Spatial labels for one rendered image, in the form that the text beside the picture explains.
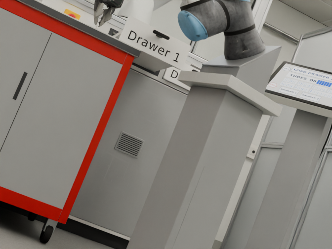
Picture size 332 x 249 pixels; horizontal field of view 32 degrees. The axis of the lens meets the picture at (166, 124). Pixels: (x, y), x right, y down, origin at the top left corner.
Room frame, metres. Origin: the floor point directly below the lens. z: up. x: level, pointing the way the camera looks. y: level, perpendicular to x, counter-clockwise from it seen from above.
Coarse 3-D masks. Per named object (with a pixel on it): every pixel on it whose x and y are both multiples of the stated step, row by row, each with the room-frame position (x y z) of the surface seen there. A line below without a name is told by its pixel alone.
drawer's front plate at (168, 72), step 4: (184, 64) 2.70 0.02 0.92; (168, 68) 2.68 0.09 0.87; (172, 68) 2.68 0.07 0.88; (184, 68) 2.70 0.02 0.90; (188, 68) 2.71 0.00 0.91; (192, 68) 2.71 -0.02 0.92; (168, 72) 2.68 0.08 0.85; (164, 76) 2.68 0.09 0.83; (168, 76) 2.68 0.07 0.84; (172, 76) 2.69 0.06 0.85; (168, 80) 2.69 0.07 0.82; (172, 80) 2.69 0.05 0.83; (176, 80) 2.70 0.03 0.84; (176, 84) 2.71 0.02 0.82; (180, 84) 2.70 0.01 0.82; (184, 84) 2.71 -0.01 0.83; (184, 88) 2.72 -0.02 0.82; (188, 88) 2.72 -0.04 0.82
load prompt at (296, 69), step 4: (292, 68) 2.90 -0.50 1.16; (296, 68) 2.89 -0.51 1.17; (300, 68) 2.89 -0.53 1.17; (296, 72) 2.87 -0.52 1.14; (300, 72) 2.86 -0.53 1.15; (304, 72) 2.86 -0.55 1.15; (308, 72) 2.86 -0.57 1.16; (312, 72) 2.85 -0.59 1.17; (316, 72) 2.85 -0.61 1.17; (312, 76) 2.83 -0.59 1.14; (316, 76) 2.82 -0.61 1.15; (320, 76) 2.82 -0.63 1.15; (324, 76) 2.82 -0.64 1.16; (328, 76) 2.81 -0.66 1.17; (328, 80) 2.79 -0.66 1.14
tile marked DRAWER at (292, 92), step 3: (282, 87) 2.78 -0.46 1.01; (285, 87) 2.77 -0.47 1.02; (279, 90) 2.76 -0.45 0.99; (282, 90) 2.76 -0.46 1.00; (285, 90) 2.76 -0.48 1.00; (288, 90) 2.75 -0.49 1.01; (291, 90) 2.75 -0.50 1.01; (294, 90) 2.75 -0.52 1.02; (297, 90) 2.75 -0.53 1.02; (288, 93) 2.74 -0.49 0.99; (291, 93) 2.73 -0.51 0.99; (294, 93) 2.73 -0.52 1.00; (297, 93) 2.73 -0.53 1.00
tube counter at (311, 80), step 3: (312, 78) 2.81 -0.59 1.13; (309, 81) 2.80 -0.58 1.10; (312, 81) 2.79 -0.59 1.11; (315, 81) 2.79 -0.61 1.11; (318, 81) 2.79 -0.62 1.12; (321, 81) 2.79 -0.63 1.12; (324, 81) 2.79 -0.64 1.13; (321, 84) 2.77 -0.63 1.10; (324, 84) 2.76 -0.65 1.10; (327, 84) 2.76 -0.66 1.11; (330, 84) 2.76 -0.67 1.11
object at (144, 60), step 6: (114, 36) 2.54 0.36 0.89; (144, 54) 2.42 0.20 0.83; (138, 60) 2.59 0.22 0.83; (144, 60) 2.54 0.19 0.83; (150, 60) 2.49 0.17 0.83; (156, 60) 2.45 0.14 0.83; (144, 66) 2.66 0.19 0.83; (150, 66) 2.61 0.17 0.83; (156, 66) 2.56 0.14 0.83; (162, 66) 2.51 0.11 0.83; (168, 66) 2.46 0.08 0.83
